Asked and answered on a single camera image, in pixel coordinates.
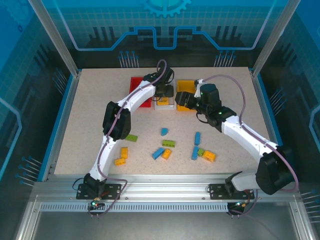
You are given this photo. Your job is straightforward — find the yellow plastic bin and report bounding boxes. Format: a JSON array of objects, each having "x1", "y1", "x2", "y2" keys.
[{"x1": 176, "y1": 79, "x2": 198, "y2": 112}]

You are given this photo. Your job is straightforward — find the white plastic bin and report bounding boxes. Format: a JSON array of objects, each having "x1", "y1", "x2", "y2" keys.
[{"x1": 153, "y1": 78, "x2": 176, "y2": 111}]

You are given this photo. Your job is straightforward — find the red plastic bin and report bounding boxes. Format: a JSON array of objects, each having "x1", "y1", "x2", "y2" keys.
[{"x1": 128, "y1": 76, "x2": 153, "y2": 108}]

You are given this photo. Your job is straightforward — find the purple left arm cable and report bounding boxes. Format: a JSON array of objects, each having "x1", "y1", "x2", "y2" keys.
[{"x1": 86, "y1": 58, "x2": 168, "y2": 219}]

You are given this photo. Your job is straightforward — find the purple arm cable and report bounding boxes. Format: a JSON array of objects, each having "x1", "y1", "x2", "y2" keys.
[
  {"x1": 86, "y1": 58, "x2": 168, "y2": 219},
  {"x1": 201, "y1": 74, "x2": 300, "y2": 218}
]

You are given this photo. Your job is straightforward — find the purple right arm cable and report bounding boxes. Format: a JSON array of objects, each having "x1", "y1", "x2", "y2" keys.
[{"x1": 201, "y1": 74, "x2": 300, "y2": 218}]

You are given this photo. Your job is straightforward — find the aluminium side rail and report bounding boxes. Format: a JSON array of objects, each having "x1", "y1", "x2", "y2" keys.
[
  {"x1": 39, "y1": 71, "x2": 82, "y2": 183},
  {"x1": 249, "y1": 69, "x2": 296, "y2": 182}
]

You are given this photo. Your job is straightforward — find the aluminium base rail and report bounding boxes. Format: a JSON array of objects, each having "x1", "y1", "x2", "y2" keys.
[{"x1": 33, "y1": 173, "x2": 300, "y2": 202}]

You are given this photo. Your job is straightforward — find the aluminium frame post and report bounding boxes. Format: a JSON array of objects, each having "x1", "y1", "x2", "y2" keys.
[
  {"x1": 251, "y1": 0, "x2": 302, "y2": 77},
  {"x1": 27, "y1": 0, "x2": 82, "y2": 77}
]

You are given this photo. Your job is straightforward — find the slotted aluminium cable duct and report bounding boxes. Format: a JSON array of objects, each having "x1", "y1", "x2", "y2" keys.
[{"x1": 39, "y1": 202, "x2": 295, "y2": 213}]

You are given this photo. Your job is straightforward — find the lit cable connector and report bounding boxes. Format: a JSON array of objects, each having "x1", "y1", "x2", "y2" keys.
[
  {"x1": 90, "y1": 198, "x2": 106, "y2": 210},
  {"x1": 234, "y1": 199, "x2": 251, "y2": 210}
]

